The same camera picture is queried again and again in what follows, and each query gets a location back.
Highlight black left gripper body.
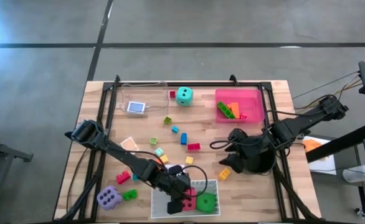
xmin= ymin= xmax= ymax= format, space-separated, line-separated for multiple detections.
xmin=157 ymin=172 xmax=193 ymax=202

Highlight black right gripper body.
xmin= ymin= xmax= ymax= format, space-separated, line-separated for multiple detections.
xmin=235 ymin=136 xmax=275 ymax=171

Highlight red foam die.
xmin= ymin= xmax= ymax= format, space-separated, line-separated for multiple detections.
xmin=181 ymin=187 xmax=198 ymax=212

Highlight green foam die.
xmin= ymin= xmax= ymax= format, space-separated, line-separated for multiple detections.
xmin=196 ymin=192 xmax=218 ymax=214

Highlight long green brick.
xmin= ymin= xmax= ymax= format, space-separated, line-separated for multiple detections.
xmin=217 ymin=100 xmax=237 ymax=120

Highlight purple foam die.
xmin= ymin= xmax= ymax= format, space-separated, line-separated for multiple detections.
xmin=96 ymin=185 xmax=123 ymax=212

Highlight blue playing card deck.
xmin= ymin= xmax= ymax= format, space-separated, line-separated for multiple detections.
xmin=126 ymin=101 xmax=146 ymax=114

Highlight yellow two-stud brick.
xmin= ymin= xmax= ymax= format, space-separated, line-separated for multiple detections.
xmin=217 ymin=167 xmax=232 ymax=181

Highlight white mesh basket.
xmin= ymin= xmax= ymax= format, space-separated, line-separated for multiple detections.
xmin=151 ymin=179 xmax=221 ymax=219

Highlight black cooking pot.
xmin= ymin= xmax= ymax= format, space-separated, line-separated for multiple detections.
xmin=235 ymin=136 xmax=277 ymax=175

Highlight green large stud block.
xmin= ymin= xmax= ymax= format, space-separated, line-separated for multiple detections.
xmin=121 ymin=189 xmax=138 ymax=202

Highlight pink plastic bin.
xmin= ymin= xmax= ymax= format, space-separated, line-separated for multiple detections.
xmin=214 ymin=88 xmax=266 ymax=124

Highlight orange object on paper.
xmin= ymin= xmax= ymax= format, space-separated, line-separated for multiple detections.
xmin=303 ymin=139 xmax=324 ymax=154

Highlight teal foam die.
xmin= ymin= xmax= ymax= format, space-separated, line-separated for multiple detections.
xmin=175 ymin=86 xmax=194 ymax=107

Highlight white paper sheet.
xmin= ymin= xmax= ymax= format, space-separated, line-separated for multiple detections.
xmin=302 ymin=136 xmax=338 ymax=175

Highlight clear plastic tray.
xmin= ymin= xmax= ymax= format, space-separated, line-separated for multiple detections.
xmin=119 ymin=81 xmax=170 ymax=116

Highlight black stand beam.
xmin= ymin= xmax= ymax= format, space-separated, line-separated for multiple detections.
xmin=305 ymin=123 xmax=365 ymax=164

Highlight white crumpled bag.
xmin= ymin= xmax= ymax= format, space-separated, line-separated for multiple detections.
xmin=342 ymin=166 xmax=365 ymax=184

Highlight black metal cart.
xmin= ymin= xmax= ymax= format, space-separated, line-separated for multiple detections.
xmin=0 ymin=133 xmax=34 ymax=224

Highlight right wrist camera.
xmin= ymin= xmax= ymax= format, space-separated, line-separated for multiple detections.
xmin=227 ymin=128 xmax=249 ymax=144

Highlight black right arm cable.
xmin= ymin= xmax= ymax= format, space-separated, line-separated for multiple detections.
xmin=209 ymin=95 xmax=342 ymax=151

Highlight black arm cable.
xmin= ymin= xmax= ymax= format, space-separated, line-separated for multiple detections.
xmin=120 ymin=149 xmax=209 ymax=203
xmin=209 ymin=95 xmax=342 ymax=151

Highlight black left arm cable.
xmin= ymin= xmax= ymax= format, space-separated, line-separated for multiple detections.
xmin=120 ymin=149 xmax=209 ymax=203

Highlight yellow and black floor wires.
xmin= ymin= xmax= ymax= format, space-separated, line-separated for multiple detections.
xmin=291 ymin=70 xmax=363 ymax=108

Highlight thin brown cable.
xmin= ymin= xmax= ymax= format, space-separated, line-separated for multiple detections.
xmin=65 ymin=146 xmax=92 ymax=215

